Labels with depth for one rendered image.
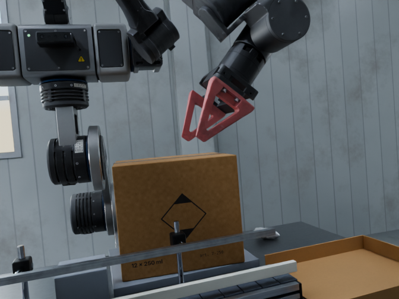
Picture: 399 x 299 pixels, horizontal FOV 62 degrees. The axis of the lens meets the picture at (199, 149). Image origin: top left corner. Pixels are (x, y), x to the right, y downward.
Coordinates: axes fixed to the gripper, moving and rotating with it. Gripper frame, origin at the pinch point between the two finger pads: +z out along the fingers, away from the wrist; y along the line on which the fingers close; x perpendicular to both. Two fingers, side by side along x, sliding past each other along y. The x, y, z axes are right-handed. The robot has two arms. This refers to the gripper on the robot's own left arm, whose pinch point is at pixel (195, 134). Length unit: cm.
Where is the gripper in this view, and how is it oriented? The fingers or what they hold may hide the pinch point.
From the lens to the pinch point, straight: 48.6
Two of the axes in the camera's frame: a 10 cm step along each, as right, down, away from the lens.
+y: 2.4, 0.3, -9.7
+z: -5.5, 8.3, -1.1
